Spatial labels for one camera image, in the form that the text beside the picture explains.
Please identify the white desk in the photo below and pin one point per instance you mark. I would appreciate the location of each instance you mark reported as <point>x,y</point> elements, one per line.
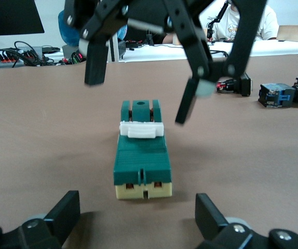
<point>268,48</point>

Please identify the green push button blue body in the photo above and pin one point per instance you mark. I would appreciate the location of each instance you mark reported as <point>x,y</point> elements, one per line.
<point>276,94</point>

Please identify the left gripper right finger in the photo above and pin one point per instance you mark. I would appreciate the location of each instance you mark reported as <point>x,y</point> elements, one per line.
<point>208,218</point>

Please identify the blue chair back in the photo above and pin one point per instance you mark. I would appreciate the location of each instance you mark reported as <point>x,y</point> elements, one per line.
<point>66,36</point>

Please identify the black articulated desk stand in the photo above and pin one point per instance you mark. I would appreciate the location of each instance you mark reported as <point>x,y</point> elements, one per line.
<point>210,31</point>

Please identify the brown table cover sheet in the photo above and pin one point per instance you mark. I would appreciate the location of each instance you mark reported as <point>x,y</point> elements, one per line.
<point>34,135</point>

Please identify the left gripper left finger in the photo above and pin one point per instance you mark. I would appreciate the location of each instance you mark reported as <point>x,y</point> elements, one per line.
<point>63,215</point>

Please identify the person in white shirt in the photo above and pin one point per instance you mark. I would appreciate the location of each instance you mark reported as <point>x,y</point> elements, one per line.
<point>267,23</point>

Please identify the plain cardboard box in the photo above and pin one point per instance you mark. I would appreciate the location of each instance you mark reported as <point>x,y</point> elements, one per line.
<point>297,33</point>

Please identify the black switch pink tip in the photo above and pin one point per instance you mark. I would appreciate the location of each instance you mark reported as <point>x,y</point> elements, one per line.
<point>242,85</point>

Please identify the black computer monitor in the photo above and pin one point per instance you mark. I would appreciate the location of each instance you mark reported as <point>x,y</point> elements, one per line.
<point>8,15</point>

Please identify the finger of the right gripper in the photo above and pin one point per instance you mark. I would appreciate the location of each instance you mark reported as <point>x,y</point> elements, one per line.
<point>95,64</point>
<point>188,39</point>

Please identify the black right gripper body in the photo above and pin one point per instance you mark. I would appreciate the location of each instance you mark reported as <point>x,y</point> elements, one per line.
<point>146,13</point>

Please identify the grey power strip with plugs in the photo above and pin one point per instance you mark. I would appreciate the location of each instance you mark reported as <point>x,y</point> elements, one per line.
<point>8,63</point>

